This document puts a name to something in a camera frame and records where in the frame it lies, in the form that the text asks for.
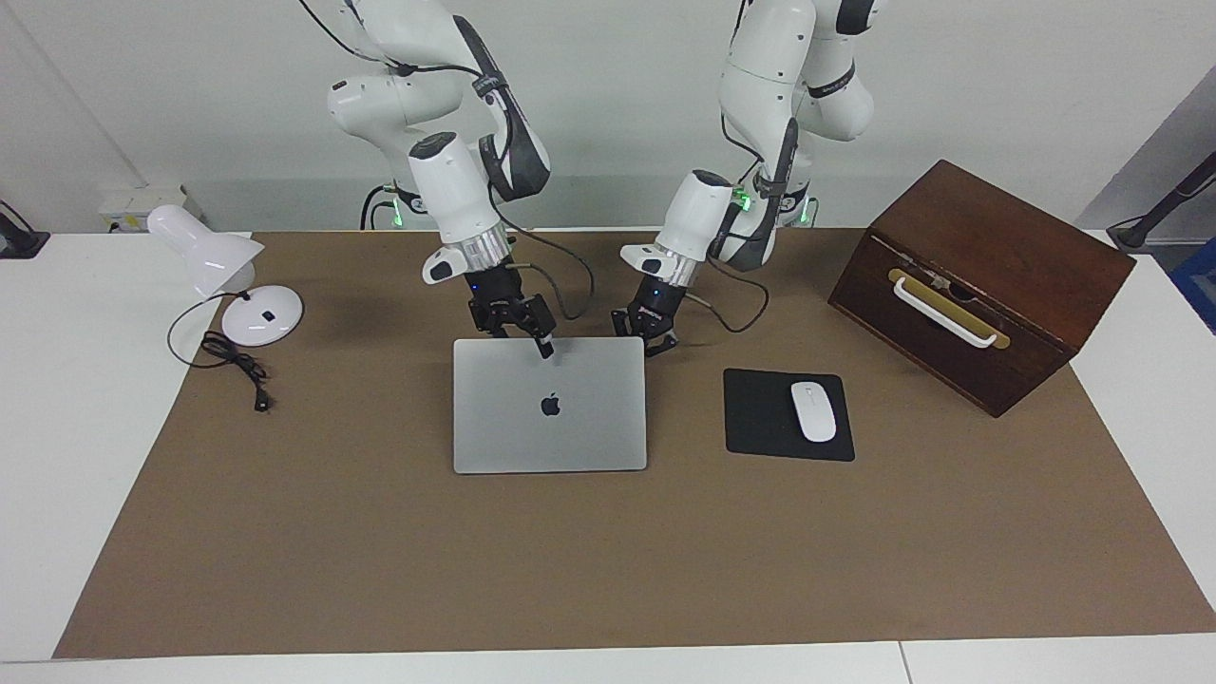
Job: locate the white computer mouse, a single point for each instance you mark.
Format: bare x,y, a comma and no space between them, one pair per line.
813,413

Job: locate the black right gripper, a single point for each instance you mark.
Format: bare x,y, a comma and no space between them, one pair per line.
494,290

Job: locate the black stand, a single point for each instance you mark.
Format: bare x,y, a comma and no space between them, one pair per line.
19,239
1164,204

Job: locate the white desk lamp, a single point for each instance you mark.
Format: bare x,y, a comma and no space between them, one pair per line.
204,247

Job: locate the blue crate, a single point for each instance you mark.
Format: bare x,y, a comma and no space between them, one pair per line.
1199,285

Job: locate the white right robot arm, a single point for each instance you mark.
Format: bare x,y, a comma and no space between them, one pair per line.
446,180

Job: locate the black mouse pad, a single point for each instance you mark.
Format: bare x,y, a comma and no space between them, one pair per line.
760,418

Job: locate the silver grey laptop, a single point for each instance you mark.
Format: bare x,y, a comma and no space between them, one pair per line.
551,427

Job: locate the white wall socket box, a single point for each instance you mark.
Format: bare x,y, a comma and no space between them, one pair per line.
133,204

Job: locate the brown table mat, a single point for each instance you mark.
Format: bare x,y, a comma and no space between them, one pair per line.
570,570

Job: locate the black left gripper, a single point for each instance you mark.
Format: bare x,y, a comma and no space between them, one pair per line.
658,299

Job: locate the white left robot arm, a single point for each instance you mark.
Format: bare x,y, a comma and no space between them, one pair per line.
769,85

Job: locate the dark brown wooden box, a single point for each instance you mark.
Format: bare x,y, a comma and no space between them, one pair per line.
997,237

